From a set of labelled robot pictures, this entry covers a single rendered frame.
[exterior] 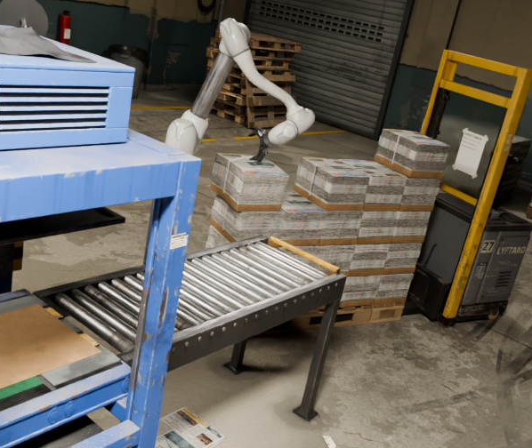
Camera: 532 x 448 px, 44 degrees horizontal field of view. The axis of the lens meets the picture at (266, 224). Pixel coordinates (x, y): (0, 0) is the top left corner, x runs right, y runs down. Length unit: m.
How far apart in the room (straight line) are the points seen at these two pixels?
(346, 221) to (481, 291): 1.37
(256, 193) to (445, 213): 1.81
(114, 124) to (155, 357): 0.68
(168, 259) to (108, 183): 0.34
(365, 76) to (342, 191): 7.46
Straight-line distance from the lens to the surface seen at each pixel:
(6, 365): 2.16
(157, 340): 1.93
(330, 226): 4.03
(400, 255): 4.50
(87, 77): 1.68
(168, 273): 1.83
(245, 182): 3.56
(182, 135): 3.49
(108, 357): 2.22
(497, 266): 5.00
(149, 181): 1.66
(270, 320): 2.76
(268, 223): 3.76
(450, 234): 4.95
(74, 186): 1.52
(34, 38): 1.81
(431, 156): 4.35
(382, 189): 4.16
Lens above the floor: 2.00
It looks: 19 degrees down
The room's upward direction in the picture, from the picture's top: 11 degrees clockwise
